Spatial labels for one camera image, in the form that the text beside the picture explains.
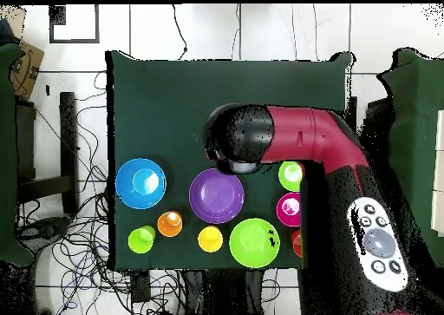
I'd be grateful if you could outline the purple bowl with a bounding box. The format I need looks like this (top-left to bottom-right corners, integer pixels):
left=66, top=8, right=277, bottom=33
left=188, top=167, right=245, bottom=225

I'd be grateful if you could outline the small green bowl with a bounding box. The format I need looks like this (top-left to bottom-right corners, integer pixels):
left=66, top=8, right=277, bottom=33
left=277, top=161, right=305, bottom=193

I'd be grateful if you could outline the orange cup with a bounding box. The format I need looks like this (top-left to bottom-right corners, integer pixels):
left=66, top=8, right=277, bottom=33
left=156, top=210, right=184, bottom=239

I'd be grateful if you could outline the large green bowl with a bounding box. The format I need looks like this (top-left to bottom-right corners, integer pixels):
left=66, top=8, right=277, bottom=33
left=228, top=218, right=281, bottom=270

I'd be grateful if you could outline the pink bowl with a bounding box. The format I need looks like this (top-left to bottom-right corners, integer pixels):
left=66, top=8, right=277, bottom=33
left=276, top=192, right=302, bottom=228

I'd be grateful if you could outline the dark green table cloth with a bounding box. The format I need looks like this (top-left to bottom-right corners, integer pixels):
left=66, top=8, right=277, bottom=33
left=105, top=49, right=356, bottom=272

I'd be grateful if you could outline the blue bowl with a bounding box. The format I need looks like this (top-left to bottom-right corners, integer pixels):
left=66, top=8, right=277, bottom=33
left=114, top=157, right=167, bottom=211

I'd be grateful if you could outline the red-orange cup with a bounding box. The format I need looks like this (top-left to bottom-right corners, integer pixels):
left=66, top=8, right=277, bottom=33
left=291, top=229, right=304, bottom=258

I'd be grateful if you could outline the lime yellow cup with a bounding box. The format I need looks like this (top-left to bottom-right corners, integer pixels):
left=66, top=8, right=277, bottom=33
left=127, top=225, right=157, bottom=255

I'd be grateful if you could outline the black power strip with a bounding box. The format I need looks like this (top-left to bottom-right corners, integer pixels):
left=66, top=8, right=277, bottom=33
left=129, top=270, right=153, bottom=305

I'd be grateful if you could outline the black caster base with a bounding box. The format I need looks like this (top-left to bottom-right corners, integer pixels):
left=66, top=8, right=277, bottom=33
left=16, top=215, right=72, bottom=255

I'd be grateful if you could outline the green cloth side table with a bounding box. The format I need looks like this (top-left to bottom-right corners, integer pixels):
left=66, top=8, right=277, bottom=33
left=376, top=47, right=444, bottom=273
left=0, top=42, right=35, bottom=267

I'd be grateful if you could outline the white box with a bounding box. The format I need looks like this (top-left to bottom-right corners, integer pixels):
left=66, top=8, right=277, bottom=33
left=430, top=108, right=444, bottom=239

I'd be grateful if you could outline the cardboard box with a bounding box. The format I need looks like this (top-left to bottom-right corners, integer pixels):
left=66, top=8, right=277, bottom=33
left=9, top=39, right=45, bottom=101

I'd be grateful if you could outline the black floor cable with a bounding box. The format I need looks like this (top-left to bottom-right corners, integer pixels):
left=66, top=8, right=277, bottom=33
left=172, top=3, right=189, bottom=61

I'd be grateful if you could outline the black stand frame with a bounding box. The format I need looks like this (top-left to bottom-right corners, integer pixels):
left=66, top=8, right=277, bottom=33
left=15, top=91, right=80, bottom=215

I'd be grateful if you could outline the black square frame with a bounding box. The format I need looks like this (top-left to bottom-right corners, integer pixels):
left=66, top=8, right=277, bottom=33
left=49, top=3, right=101, bottom=44

